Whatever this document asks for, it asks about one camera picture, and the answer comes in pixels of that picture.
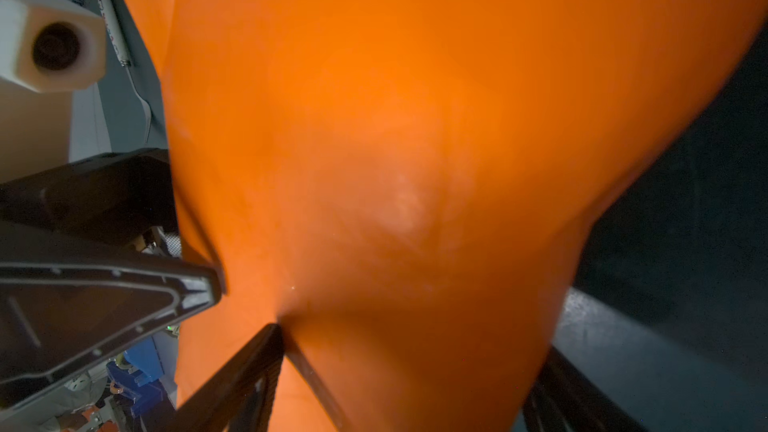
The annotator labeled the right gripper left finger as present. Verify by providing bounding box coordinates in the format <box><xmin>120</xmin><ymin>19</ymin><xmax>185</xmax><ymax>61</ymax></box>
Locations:
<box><xmin>167</xmin><ymin>323</ymin><xmax>284</xmax><ymax>432</ymax></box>

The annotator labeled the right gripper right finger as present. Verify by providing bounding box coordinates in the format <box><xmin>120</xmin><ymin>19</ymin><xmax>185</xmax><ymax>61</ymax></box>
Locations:
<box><xmin>522</xmin><ymin>347</ymin><xmax>647</xmax><ymax>432</ymax></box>

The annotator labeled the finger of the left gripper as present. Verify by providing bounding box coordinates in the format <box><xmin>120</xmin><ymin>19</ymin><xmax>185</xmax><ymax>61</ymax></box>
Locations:
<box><xmin>1</xmin><ymin>222</ymin><xmax>222</xmax><ymax>408</ymax></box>
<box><xmin>1</xmin><ymin>148</ymin><xmax>179</xmax><ymax>246</ymax></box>

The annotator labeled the green table mat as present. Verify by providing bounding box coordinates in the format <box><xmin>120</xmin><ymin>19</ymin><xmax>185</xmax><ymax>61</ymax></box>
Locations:
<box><xmin>83</xmin><ymin>0</ymin><xmax>768</xmax><ymax>432</ymax></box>

